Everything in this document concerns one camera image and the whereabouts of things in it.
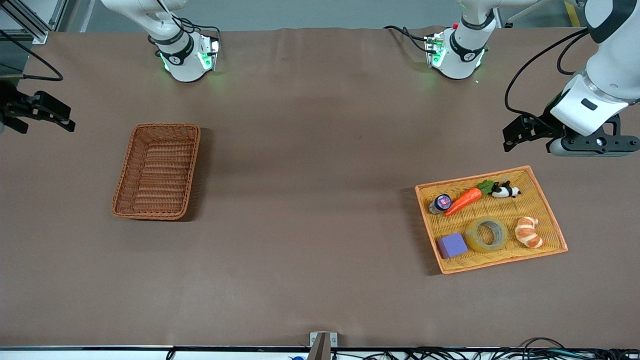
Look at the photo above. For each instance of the aluminium frame with dark panel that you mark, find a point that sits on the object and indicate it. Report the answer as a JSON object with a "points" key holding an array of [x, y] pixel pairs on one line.
{"points": [[30, 22]]}

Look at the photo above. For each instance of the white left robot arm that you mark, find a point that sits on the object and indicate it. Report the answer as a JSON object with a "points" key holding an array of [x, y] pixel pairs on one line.
{"points": [[460, 55]]}

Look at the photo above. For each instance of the metal table edge bracket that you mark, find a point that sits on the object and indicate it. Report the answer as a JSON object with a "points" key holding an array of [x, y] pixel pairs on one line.
{"points": [[333, 339]]}

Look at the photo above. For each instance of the brown wicker basket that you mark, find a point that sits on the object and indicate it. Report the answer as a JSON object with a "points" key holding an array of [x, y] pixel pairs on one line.
{"points": [[157, 172]]}

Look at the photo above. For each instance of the left base connector plate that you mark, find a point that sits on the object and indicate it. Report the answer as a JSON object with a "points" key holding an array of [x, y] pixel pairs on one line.
{"points": [[434, 50]]}

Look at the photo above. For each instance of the orange toy carrot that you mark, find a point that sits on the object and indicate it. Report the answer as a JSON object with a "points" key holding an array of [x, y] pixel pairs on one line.
{"points": [[465, 199]]}

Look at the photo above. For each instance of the clear yellowish tape roll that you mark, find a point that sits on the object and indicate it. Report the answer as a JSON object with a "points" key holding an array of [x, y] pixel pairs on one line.
{"points": [[472, 242]]}

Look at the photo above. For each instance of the purple block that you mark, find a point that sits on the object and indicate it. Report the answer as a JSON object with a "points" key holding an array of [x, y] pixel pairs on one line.
{"points": [[452, 245]]}

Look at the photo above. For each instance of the white table edge rail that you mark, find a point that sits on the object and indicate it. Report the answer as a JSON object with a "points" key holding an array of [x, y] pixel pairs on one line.
{"points": [[100, 354]]}

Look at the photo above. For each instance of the brown table cover sheet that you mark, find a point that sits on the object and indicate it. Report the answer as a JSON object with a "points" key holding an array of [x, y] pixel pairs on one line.
{"points": [[320, 150]]}

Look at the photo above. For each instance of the brown post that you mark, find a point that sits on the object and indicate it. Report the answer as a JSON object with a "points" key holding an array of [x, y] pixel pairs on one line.
{"points": [[320, 350]]}

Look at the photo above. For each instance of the small jar with purple lid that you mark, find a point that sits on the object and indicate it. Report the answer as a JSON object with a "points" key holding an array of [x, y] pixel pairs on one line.
{"points": [[442, 202]]}

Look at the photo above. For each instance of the black white panda toy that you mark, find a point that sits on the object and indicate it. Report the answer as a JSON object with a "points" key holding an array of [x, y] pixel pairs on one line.
{"points": [[500, 192]]}

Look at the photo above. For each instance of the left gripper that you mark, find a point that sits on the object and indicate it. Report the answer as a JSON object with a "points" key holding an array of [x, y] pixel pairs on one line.
{"points": [[546, 126]]}

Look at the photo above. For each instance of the toy croissant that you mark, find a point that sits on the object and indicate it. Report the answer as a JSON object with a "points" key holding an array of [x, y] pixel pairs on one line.
{"points": [[527, 232]]}

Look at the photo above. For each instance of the orange yellow wicker tray basket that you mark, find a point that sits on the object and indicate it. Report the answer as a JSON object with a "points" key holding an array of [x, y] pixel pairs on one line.
{"points": [[500, 215]]}

